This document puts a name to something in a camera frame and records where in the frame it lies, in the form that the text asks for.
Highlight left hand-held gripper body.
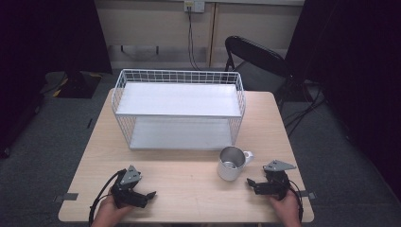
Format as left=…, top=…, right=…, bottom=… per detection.
left=110, top=165, right=149, bottom=210

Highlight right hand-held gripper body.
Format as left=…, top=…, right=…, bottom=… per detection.
left=262, top=159, right=298, bottom=201

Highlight silver metal mug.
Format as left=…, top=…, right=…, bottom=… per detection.
left=217, top=146, right=254, bottom=183

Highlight white wire shelf rack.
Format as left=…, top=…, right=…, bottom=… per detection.
left=111, top=68, right=247, bottom=151

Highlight person's right hand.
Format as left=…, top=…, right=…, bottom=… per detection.
left=269, top=188, right=303, bottom=223

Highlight person's left hand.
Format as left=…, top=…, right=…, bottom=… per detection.
left=97, top=188, right=134, bottom=223

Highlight grey tape strip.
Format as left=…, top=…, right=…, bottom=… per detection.
left=297, top=190, right=318, bottom=201
left=52, top=192, right=79, bottom=203

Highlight black stand base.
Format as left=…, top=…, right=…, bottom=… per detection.
left=40, top=70, right=104, bottom=99

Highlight black folding chair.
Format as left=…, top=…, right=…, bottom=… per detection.
left=223, top=35, right=295, bottom=107

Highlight black curtain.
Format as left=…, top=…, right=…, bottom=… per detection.
left=284, top=0, right=401, bottom=202
left=0, top=0, right=113, bottom=159

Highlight right hand-held gripper cable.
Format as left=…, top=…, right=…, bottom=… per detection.
left=287, top=178, right=305, bottom=223

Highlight black floor cables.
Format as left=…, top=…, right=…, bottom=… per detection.
left=283, top=74, right=330, bottom=138

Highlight black wall socket cable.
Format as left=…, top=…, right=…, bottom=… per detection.
left=186, top=7, right=203, bottom=72

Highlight white wall socket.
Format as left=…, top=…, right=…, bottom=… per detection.
left=183, top=0, right=206, bottom=14

